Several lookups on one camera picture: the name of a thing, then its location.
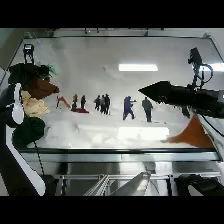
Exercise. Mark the pale green garment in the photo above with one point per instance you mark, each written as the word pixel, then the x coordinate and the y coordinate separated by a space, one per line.
pixel 52 70

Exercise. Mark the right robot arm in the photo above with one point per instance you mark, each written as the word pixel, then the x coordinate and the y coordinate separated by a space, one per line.
pixel 196 98

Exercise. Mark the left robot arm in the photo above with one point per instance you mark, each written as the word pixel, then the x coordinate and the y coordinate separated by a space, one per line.
pixel 13 173

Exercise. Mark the brown garment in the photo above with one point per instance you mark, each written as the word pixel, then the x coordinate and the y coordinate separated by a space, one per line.
pixel 41 88

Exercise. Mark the cream garment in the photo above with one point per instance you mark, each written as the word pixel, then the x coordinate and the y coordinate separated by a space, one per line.
pixel 35 106

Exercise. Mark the orange garment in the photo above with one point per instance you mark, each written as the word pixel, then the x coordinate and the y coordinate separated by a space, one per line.
pixel 193 135

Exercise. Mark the dark green garment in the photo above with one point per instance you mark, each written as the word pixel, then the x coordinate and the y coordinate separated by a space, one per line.
pixel 28 131

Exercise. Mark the black garment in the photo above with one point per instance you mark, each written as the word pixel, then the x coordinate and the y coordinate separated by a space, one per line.
pixel 23 71

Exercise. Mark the silver frame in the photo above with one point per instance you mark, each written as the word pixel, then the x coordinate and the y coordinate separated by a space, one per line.
pixel 100 156

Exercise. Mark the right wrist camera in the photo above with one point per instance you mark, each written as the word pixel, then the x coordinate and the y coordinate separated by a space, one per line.
pixel 195 56

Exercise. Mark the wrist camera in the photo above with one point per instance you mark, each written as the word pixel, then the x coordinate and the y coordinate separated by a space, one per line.
pixel 195 56
pixel 28 50

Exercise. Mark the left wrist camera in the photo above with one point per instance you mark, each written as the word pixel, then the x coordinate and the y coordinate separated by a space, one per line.
pixel 28 50

